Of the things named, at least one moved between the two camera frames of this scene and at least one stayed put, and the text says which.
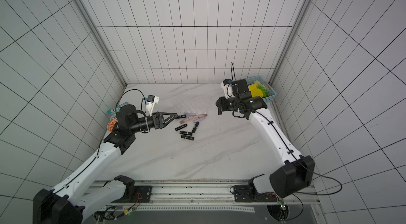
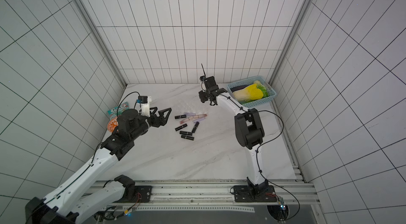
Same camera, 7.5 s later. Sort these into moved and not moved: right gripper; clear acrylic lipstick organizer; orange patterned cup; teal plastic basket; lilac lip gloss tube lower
Moved: right gripper
Not moved: orange patterned cup; teal plastic basket; lilac lip gloss tube lower; clear acrylic lipstick organizer
